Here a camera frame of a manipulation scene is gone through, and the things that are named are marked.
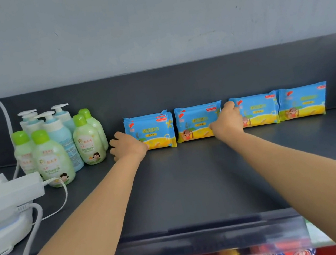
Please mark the person's right hand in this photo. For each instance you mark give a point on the person's right hand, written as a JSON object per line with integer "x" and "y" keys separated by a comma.
{"x": 229, "y": 123}

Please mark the person's left hand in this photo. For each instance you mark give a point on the person's left hand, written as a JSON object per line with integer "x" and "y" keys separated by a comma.
{"x": 129, "y": 147}

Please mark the blue yellow wet wipes pack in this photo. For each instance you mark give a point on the blue yellow wet wipes pack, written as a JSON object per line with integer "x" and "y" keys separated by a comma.
{"x": 196, "y": 122}
{"x": 155, "y": 131}
{"x": 303, "y": 102}
{"x": 259, "y": 109}

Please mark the dark grey store shelf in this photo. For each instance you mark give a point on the dark grey store shelf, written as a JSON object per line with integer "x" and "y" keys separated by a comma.
{"x": 197, "y": 185}

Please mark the person's left forearm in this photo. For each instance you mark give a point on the person's left forearm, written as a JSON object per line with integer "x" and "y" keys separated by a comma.
{"x": 71, "y": 240}

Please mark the person's right forearm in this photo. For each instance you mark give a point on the person's right forearm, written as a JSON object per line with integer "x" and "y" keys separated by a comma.
{"x": 308, "y": 172}

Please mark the blue pump bottle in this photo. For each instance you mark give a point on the blue pump bottle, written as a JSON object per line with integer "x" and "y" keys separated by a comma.
{"x": 33, "y": 125}
{"x": 64, "y": 118}
{"x": 26, "y": 112}
{"x": 65, "y": 143}

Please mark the white round device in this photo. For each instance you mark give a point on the white round device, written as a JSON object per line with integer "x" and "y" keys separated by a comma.
{"x": 2, "y": 236}

